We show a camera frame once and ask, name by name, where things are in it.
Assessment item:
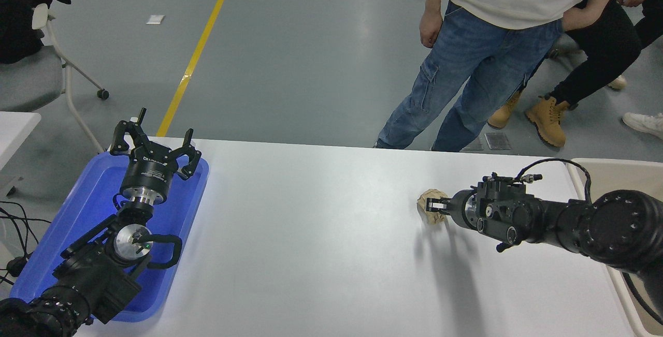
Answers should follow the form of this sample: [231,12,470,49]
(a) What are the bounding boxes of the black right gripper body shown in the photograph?
[449,189,472,228]

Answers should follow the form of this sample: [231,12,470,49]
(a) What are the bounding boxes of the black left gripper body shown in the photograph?
[120,152,180,196]

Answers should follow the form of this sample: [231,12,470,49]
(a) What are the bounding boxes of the tan paper ball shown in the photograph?
[417,188,449,225]

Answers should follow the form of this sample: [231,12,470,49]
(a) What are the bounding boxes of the person's right hand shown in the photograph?
[419,10,445,50]

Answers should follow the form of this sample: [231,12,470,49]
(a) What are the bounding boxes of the person's left hand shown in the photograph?
[563,6,594,32]

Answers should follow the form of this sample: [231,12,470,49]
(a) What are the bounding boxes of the blue plastic tray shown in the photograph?
[9,151,210,323]

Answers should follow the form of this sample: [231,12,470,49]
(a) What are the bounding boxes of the clear plastic sheet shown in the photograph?
[484,132,511,151]

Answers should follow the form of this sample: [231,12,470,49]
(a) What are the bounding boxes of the small white table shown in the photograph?
[0,112,42,195]

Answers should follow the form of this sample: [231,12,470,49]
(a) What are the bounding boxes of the person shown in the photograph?
[623,112,663,140]
[374,0,633,152]
[488,0,663,149]

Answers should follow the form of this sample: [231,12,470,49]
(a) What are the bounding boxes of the large pale bin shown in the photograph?
[567,158,663,337]

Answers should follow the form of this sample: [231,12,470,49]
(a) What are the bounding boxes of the black garment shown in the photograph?
[0,0,72,64]

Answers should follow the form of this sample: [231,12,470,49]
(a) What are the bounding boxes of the grey chair with white frame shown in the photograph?
[0,3,110,154]

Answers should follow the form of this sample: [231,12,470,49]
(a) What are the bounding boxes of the black cables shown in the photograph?
[0,201,52,286]

